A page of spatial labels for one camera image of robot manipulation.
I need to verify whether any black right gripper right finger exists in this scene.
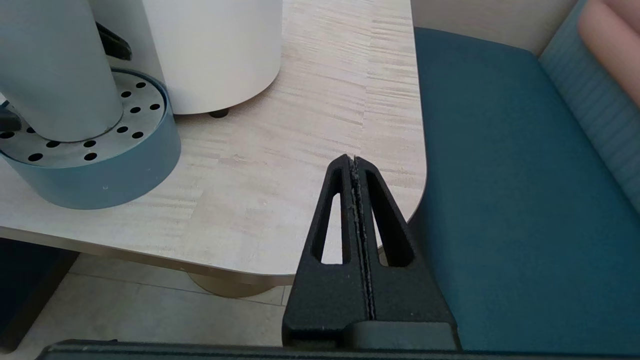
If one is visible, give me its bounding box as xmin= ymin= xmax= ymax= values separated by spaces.
xmin=356 ymin=157 xmax=458 ymax=325

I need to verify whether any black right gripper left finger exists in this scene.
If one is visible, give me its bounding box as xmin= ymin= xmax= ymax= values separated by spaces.
xmin=282 ymin=154 xmax=373 ymax=348

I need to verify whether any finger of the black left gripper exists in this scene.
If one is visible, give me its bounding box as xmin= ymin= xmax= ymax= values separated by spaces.
xmin=95 ymin=22 xmax=133 ymax=62
xmin=0 ymin=107 xmax=22 ymax=134

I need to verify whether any grey plastic cup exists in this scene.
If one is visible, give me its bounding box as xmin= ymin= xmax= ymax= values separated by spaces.
xmin=0 ymin=0 xmax=124 ymax=143

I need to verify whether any large tea dispenser white base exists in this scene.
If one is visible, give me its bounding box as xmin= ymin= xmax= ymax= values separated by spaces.
xmin=89 ymin=0 xmax=284 ymax=120

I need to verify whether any large blue perforated drip tray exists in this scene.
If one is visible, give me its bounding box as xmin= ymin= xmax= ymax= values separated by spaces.
xmin=0 ymin=69 xmax=182 ymax=211

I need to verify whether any pink bolster cushion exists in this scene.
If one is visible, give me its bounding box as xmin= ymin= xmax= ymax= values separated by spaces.
xmin=578 ymin=0 xmax=640 ymax=110

